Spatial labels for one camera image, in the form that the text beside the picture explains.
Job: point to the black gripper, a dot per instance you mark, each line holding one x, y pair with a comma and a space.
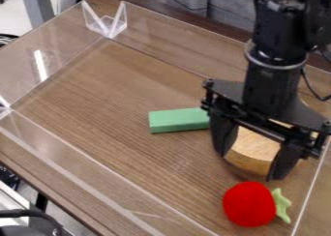
266, 96

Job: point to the black table clamp mount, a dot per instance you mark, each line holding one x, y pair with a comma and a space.
45, 227

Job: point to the clear acrylic corner bracket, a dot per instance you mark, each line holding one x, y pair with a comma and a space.
107, 26

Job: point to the green rectangular block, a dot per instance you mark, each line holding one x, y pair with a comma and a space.
176, 120

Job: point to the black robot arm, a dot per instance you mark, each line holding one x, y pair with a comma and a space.
291, 28

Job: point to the red knitted strawberry fruit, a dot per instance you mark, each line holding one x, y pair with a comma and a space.
251, 205

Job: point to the wooden bowl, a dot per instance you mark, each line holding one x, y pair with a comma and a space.
258, 143

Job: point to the grey metal post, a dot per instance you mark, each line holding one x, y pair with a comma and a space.
39, 11

